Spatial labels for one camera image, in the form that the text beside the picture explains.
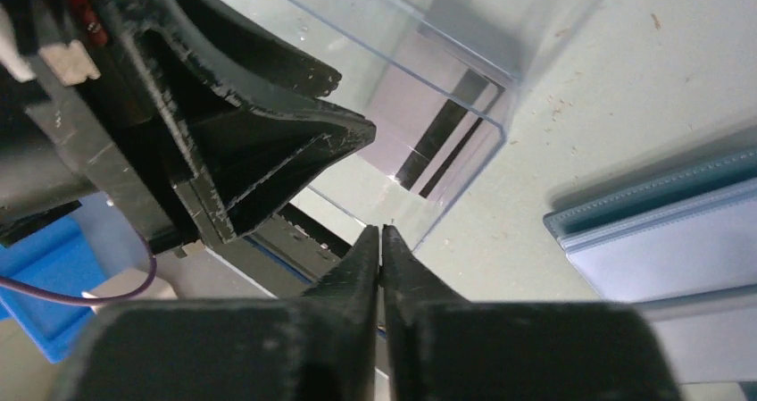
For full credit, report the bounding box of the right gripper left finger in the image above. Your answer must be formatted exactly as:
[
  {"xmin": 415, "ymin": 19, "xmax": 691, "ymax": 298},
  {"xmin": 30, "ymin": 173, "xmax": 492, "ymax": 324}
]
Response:
[{"xmin": 50, "ymin": 226, "xmax": 380, "ymax": 400}]

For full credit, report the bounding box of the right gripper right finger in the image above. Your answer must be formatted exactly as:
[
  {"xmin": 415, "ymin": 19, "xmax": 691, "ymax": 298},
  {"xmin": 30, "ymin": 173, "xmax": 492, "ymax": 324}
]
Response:
[{"xmin": 381, "ymin": 225, "xmax": 681, "ymax": 400}]

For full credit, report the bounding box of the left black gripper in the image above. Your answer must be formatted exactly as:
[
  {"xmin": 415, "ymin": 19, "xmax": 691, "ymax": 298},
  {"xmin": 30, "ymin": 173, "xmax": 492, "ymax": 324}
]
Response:
[{"xmin": 1, "ymin": 0, "xmax": 376, "ymax": 252}]

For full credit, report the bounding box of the blue plastic bin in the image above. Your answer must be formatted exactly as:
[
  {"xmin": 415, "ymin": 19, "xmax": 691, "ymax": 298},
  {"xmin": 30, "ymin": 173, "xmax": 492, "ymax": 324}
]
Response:
[{"xmin": 0, "ymin": 214, "xmax": 111, "ymax": 365}]

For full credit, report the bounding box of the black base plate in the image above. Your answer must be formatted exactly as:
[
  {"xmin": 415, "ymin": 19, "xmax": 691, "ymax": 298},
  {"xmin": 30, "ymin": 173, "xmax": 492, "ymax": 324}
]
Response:
[{"xmin": 245, "ymin": 204, "xmax": 352, "ymax": 284}]

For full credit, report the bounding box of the clear plastic card box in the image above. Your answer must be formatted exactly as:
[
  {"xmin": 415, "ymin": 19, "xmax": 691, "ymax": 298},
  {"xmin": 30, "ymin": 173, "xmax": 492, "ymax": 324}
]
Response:
[{"xmin": 221, "ymin": 0, "xmax": 603, "ymax": 246}]

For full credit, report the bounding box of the blue leather card holder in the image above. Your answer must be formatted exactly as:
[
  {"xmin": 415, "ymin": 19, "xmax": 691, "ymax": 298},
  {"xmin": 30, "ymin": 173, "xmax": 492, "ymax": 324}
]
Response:
[{"xmin": 543, "ymin": 149, "xmax": 756, "ymax": 383}]

